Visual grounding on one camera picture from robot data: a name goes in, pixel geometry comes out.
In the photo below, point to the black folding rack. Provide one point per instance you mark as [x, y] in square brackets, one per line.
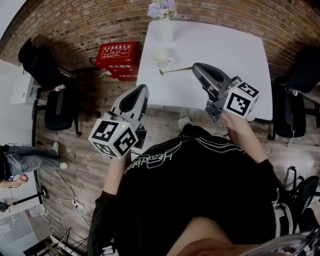
[60, 243]

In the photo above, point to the white vase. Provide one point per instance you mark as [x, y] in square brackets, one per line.
[165, 30]

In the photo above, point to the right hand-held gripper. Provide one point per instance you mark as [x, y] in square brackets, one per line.
[240, 101]

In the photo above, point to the person's white shoe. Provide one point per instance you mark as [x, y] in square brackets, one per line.
[184, 122]

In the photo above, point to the black chair with grey armrest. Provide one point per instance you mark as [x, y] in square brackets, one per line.
[303, 197]

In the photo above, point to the person's black printed shirt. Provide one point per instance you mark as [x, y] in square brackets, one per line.
[190, 190]

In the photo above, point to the black chair with draped jacket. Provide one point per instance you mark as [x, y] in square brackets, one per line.
[42, 63]

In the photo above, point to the golden spoon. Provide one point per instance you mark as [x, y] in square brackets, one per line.
[175, 70]

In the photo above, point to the purple flower bunch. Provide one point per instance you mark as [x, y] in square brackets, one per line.
[162, 8]

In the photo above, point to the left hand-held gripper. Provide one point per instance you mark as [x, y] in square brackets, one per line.
[113, 136]

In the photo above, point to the small red ball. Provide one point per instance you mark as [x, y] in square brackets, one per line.
[24, 178]

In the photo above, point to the person's bare leg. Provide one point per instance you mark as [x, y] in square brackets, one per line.
[207, 237]

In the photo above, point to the person's left forearm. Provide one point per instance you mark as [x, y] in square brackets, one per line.
[112, 177]

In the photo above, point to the black mesh office chair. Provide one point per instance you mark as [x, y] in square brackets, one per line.
[58, 110]

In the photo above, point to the red fire extinguisher box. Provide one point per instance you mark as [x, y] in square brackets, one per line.
[117, 60]

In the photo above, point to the person's right forearm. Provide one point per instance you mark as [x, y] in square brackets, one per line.
[246, 138]

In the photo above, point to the white power strip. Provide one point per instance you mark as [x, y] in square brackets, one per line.
[78, 205]

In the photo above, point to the white desk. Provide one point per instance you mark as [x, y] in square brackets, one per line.
[17, 83]

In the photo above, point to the black floor stand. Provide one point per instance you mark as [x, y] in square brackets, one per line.
[27, 198]

